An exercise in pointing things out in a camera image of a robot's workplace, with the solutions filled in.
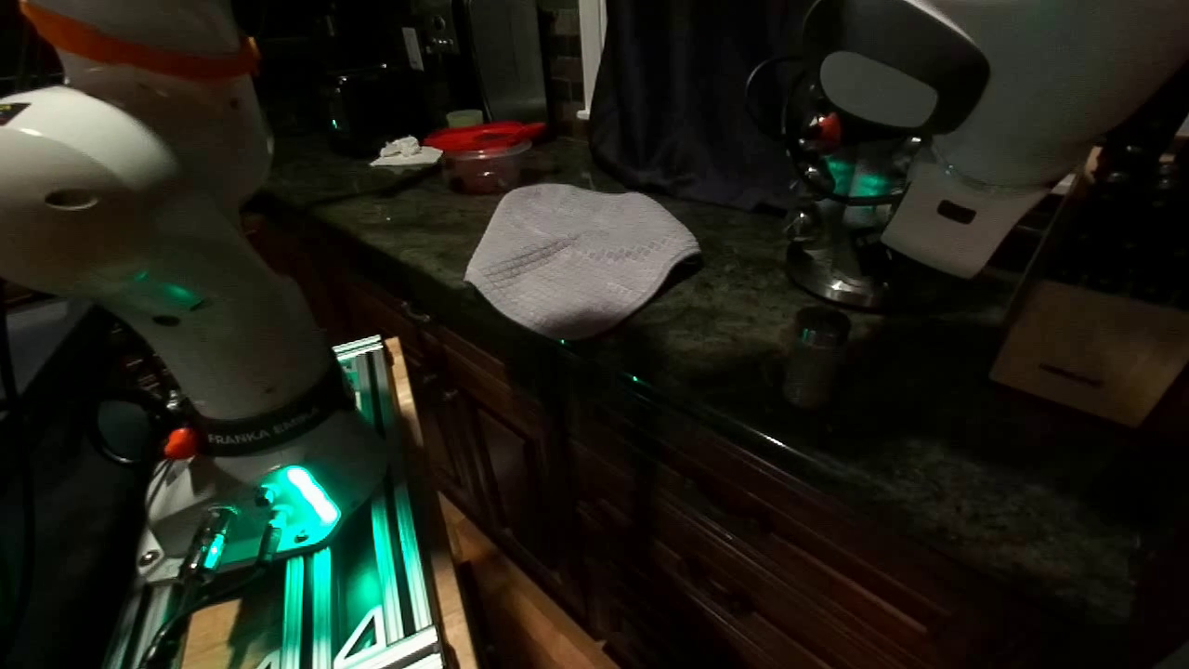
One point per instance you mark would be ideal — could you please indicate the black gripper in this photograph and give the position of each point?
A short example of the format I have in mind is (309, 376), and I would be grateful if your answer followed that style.
(867, 216)

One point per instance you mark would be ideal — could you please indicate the dark metal cup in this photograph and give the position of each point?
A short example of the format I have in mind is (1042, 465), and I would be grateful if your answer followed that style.
(812, 372)

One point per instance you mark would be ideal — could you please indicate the black fabric curtain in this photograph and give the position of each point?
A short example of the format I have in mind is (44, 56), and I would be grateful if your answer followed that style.
(682, 87)

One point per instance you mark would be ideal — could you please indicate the brown cardboard box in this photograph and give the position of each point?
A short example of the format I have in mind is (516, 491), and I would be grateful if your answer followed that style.
(1091, 353)

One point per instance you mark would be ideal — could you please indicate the grey waffle weave cloth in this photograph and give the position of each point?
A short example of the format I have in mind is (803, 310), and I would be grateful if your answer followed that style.
(569, 253)

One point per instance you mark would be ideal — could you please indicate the dark wooden counter cabinet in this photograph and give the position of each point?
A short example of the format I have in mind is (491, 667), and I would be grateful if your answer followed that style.
(642, 521)

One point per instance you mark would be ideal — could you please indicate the red bowl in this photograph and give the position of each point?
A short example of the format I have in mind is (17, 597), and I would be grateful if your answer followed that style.
(488, 170)

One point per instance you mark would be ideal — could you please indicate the red plastic container lid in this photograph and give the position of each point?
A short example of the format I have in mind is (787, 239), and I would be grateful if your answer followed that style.
(483, 137)

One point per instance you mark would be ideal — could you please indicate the grey upright container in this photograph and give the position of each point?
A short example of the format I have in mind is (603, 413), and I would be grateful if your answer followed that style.
(506, 56)

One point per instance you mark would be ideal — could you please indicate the white crumpled cloth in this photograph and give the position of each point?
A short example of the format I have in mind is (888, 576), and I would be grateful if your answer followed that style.
(405, 155)

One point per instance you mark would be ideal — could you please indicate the red round knob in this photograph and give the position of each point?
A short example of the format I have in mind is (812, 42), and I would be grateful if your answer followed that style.
(180, 445)

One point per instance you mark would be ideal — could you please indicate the aluminium profile mounting frame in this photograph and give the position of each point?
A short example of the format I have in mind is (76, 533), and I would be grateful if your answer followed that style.
(385, 597)

